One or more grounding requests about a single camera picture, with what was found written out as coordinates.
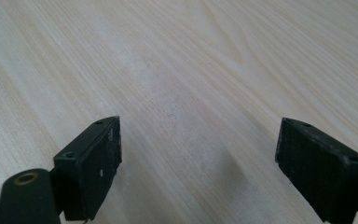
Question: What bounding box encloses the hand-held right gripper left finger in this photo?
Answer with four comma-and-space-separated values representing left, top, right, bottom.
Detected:
53, 115, 123, 222

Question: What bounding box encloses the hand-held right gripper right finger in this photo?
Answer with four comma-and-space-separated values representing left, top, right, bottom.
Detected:
274, 117, 358, 224

